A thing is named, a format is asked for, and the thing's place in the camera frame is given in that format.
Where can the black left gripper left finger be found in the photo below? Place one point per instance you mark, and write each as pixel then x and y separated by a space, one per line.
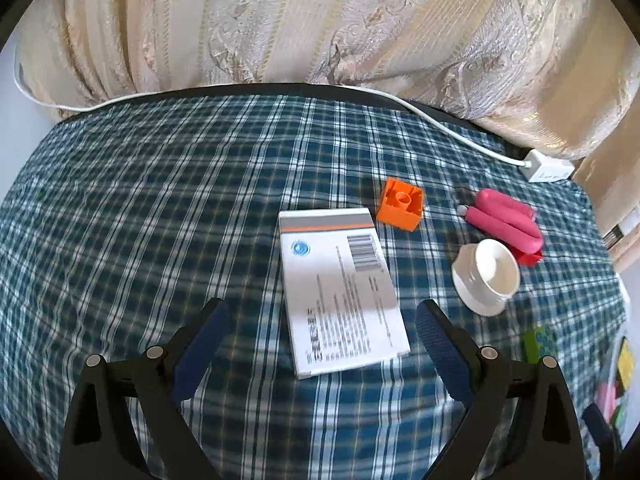
pixel 99 441

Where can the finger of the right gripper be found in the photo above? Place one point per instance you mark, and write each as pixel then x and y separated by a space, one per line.
pixel 606 439

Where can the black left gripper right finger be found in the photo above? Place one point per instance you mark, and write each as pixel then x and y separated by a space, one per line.
pixel 544 440

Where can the pink foam hand gripper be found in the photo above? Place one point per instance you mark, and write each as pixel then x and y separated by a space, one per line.
pixel 507 220

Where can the orange toy brick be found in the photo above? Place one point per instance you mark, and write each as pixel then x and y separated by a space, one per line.
pixel 401 205

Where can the yellow green box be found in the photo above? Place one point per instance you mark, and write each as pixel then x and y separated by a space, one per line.
pixel 624 367

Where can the green blue patterned block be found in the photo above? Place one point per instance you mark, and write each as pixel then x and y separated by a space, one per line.
pixel 538 343

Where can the white plastic cap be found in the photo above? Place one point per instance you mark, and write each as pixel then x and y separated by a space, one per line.
pixel 486 276

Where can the white medicine box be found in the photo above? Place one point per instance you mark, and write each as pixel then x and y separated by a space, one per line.
pixel 342 307

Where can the white power strip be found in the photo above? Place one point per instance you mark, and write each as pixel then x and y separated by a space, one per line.
pixel 541 168

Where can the cream patterned curtain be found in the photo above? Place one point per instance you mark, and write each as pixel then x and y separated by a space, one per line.
pixel 561 76

